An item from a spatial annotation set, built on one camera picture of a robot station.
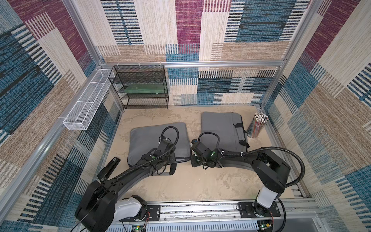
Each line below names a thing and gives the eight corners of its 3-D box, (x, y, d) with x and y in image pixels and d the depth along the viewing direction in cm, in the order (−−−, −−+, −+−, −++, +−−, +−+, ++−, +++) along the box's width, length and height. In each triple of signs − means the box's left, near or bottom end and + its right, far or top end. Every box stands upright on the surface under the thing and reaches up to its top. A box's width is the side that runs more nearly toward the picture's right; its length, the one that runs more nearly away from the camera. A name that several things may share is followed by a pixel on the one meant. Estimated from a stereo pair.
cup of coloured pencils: (248, 138, 103) (257, 121, 89) (245, 129, 107) (254, 112, 93) (259, 137, 103) (270, 121, 88) (255, 129, 107) (266, 112, 93)
